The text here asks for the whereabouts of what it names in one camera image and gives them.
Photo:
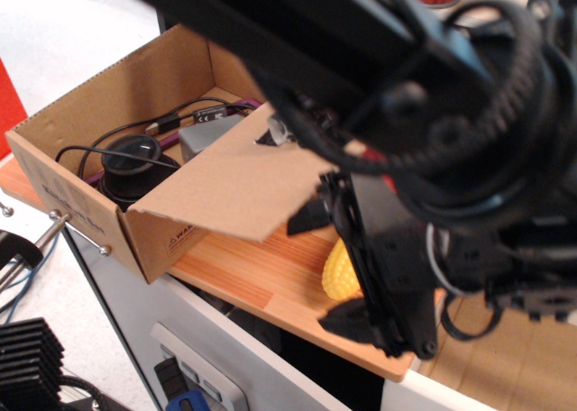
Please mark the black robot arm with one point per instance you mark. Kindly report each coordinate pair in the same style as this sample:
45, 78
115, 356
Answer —
453, 140

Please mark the brown cardboard box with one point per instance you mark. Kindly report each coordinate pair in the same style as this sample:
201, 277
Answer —
236, 186

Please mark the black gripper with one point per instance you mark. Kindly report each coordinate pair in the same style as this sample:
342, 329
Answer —
386, 245

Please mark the black round webcam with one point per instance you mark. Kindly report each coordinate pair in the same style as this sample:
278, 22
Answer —
133, 166

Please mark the black ribbed heat sink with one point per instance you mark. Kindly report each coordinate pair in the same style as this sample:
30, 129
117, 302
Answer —
31, 366

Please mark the grey power adapter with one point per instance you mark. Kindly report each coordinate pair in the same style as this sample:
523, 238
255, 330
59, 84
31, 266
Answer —
197, 137

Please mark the wooden counter board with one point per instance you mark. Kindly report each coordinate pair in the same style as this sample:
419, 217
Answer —
279, 280

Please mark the grey power strip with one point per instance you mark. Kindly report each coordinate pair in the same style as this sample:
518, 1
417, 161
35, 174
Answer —
194, 373

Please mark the yellow toy corn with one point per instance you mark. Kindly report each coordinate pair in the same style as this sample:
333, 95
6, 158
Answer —
339, 280

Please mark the metal clamp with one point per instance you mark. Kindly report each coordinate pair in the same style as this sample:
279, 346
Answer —
18, 253

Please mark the red panel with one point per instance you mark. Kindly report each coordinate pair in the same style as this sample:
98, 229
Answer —
11, 107

